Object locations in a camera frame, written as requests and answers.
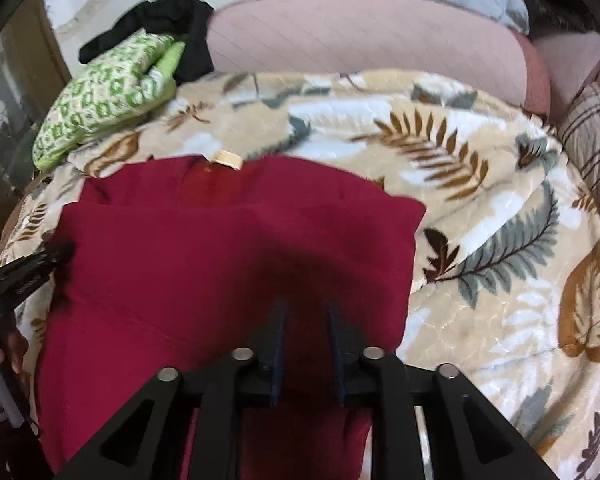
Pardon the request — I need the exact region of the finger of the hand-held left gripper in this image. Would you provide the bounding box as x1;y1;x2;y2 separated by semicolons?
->
0;241;77;305

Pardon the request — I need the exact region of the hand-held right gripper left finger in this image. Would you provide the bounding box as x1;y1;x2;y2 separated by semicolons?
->
55;299;289;480

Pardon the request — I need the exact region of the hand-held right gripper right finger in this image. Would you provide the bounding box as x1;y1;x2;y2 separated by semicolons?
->
327;301;561;480

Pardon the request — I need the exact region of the dark red garment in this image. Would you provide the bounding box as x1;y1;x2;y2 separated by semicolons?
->
34;154;427;480

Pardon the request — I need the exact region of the person's left hand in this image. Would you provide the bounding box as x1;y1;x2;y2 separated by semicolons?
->
0;329;29;413

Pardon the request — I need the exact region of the leaf print blanket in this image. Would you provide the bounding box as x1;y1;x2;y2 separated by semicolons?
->
0;70;600;480

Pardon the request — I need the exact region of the green patterned pillow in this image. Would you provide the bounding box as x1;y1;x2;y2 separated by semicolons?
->
32;30;187;172

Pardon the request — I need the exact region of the wooden glass door cabinet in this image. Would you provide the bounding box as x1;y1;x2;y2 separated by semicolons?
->
0;0;73;196

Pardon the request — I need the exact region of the black cloth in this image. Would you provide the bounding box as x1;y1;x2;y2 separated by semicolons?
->
78;0;216;86

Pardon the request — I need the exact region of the large pink quilted cushion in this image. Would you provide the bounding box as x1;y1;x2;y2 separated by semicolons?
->
207;0;552;117

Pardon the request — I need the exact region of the striped brown pillow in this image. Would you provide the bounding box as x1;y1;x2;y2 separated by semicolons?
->
557;57;600;261

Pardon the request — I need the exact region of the small pink cushion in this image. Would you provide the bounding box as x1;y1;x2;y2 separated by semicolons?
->
532;35;600;122

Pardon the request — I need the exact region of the dark furry blanket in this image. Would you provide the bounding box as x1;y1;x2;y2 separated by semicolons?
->
500;0;600;56

